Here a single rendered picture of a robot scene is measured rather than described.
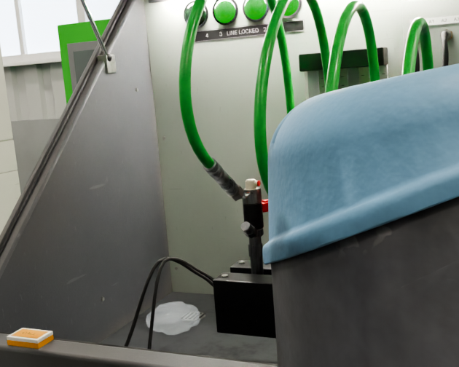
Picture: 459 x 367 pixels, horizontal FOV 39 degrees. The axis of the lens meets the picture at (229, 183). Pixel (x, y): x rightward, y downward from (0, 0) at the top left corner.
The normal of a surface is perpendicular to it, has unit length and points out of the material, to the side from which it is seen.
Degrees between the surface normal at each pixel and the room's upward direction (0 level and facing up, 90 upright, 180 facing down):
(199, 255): 90
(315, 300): 90
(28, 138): 90
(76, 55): 90
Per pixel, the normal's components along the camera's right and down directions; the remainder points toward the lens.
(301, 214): -0.90, 0.10
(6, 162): 0.85, 0.02
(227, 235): -0.40, 0.18
